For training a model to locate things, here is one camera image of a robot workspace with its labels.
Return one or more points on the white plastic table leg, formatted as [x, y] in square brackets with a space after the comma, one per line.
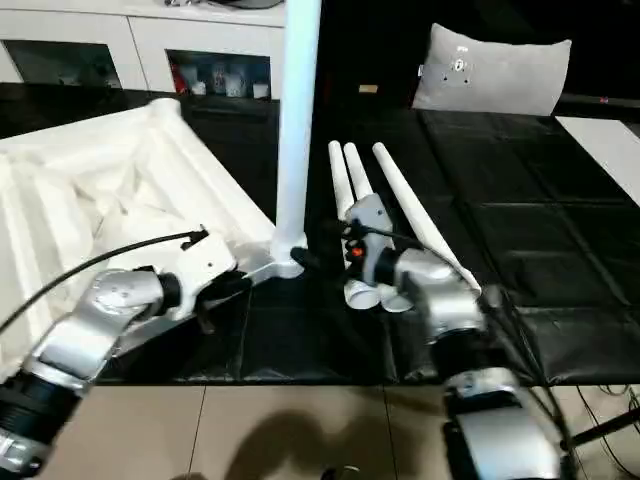
[415, 210]
[295, 125]
[357, 170]
[337, 175]

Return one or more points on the white plastic table top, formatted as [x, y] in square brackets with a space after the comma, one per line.
[100, 175]

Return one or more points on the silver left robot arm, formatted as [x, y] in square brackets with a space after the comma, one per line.
[95, 320]

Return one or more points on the white cup behind glass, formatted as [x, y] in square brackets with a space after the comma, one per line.
[259, 90]

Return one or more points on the black work mat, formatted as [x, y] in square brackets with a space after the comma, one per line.
[525, 225]

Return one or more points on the red bottle behind glass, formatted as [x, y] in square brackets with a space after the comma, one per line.
[176, 77]

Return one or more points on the grey cushion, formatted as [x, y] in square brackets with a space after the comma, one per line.
[500, 75]

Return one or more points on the grey helmet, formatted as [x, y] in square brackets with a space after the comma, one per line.
[220, 2]

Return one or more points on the white glass-door cabinet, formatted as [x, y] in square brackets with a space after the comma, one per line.
[140, 35]

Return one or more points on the white flat board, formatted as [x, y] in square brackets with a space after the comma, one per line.
[605, 150]

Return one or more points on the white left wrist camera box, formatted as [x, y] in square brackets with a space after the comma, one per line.
[205, 270]

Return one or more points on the black metal frame bar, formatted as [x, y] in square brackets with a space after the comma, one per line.
[605, 427]

